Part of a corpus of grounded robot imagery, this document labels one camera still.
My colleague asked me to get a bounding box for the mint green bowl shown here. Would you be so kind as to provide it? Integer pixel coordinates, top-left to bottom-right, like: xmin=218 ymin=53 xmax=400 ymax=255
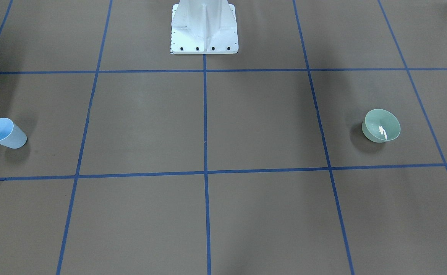
xmin=361 ymin=108 xmax=401 ymax=143

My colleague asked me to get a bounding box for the light blue plastic cup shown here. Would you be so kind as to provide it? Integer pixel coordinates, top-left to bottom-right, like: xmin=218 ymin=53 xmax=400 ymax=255
xmin=0 ymin=117 xmax=28 ymax=149

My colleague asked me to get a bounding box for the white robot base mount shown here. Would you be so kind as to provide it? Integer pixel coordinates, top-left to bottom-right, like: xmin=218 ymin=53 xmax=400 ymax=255
xmin=170 ymin=0 xmax=239 ymax=55

